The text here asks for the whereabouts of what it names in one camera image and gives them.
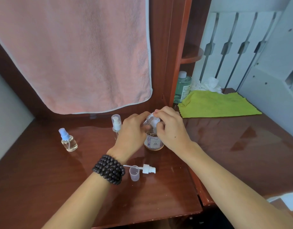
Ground person's left hand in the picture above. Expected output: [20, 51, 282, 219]
[107, 111, 152, 163]

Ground person's right hand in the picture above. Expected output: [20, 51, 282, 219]
[153, 106, 197, 158]

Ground small clear plastic bottle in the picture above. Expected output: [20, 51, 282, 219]
[143, 112, 161, 128]

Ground person's right forearm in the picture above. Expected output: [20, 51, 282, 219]
[179, 141, 293, 229]

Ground person's left forearm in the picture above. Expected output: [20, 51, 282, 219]
[41, 148, 128, 229]

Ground white funnel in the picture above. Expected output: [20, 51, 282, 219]
[150, 118, 161, 134]

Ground labelled glass bottle amber liquid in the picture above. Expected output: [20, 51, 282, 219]
[144, 128, 165, 151]

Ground green bottle white cap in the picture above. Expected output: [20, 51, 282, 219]
[173, 71, 192, 104]

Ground clear pump bottle white head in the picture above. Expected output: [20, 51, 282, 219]
[111, 114, 122, 140]

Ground white pump head with tube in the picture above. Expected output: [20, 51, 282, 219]
[123, 164, 156, 174]

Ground white cotton pads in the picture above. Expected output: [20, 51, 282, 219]
[191, 77, 224, 94]

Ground yellow-green cloth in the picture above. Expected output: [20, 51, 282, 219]
[178, 90, 262, 118]

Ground small clear plastic cap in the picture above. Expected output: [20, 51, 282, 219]
[129, 165, 140, 182]

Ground round wooden corner shelf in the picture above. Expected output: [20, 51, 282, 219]
[180, 43, 204, 65]

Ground brown wooden cabinet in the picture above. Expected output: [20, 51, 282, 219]
[148, 0, 212, 108]

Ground clear spray bottle blue cap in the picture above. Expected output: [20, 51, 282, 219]
[59, 128, 78, 152]

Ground pink towel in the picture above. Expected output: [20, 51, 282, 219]
[0, 0, 153, 115]

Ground white wooden stair cabinet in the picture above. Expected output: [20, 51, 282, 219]
[237, 0, 293, 110]

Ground black bead bracelet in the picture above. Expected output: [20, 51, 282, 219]
[92, 154, 126, 185]

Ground white slatted wooden frame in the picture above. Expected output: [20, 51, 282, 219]
[192, 10, 283, 93]

